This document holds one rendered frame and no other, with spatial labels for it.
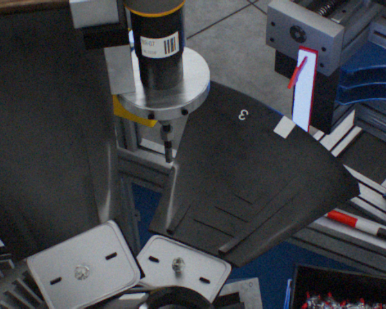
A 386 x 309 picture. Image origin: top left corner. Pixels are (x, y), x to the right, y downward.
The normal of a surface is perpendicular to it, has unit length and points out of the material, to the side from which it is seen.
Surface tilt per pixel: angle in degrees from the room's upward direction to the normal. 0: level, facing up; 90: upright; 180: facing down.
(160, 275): 7
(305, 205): 22
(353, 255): 90
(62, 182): 44
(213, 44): 0
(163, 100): 0
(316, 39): 90
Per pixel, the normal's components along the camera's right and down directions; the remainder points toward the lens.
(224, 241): 0.11, -0.71
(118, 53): 0.15, 0.75
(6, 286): -0.31, -0.75
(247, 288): 0.66, -0.17
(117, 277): -0.09, 0.13
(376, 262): -0.45, 0.69
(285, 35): -0.65, 0.60
